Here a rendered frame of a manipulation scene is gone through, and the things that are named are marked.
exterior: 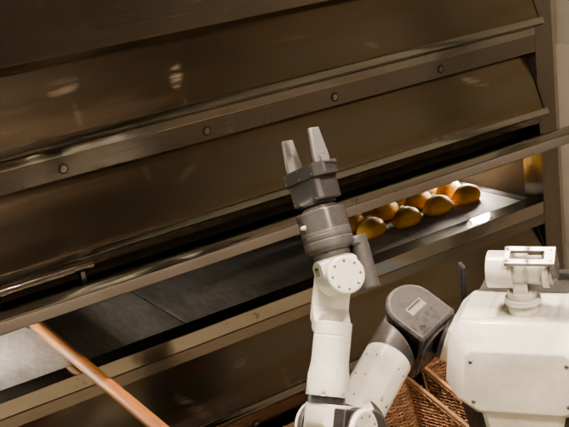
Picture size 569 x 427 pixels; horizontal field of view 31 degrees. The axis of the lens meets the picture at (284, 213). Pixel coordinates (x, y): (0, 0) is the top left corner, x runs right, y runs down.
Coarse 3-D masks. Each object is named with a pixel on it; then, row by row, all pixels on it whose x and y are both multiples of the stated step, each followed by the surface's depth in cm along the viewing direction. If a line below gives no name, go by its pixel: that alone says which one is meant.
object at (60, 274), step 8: (80, 264) 220; (88, 264) 221; (56, 272) 218; (64, 272) 218; (72, 272) 219; (80, 272) 220; (32, 280) 215; (40, 280) 216; (48, 280) 217; (80, 280) 221; (8, 288) 212; (16, 288) 213; (24, 288) 214; (0, 296) 211
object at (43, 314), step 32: (448, 160) 289; (512, 160) 278; (352, 192) 271; (416, 192) 261; (256, 224) 256; (160, 256) 241; (224, 256) 234; (64, 288) 228; (128, 288) 222; (32, 320) 211
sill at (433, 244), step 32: (480, 224) 297; (512, 224) 304; (384, 256) 282; (416, 256) 285; (288, 288) 269; (224, 320) 255; (256, 320) 260; (128, 352) 243; (160, 352) 246; (32, 384) 234; (64, 384) 234; (0, 416) 227
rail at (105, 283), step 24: (528, 144) 281; (456, 168) 268; (384, 192) 256; (240, 240) 236; (144, 264) 225; (168, 264) 227; (72, 288) 216; (96, 288) 218; (0, 312) 208; (24, 312) 210
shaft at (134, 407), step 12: (36, 324) 259; (48, 336) 252; (60, 336) 251; (60, 348) 245; (72, 348) 242; (72, 360) 238; (84, 360) 235; (84, 372) 233; (96, 372) 228; (108, 384) 222; (120, 396) 216; (132, 396) 215; (132, 408) 211; (144, 408) 209; (144, 420) 206; (156, 420) 204
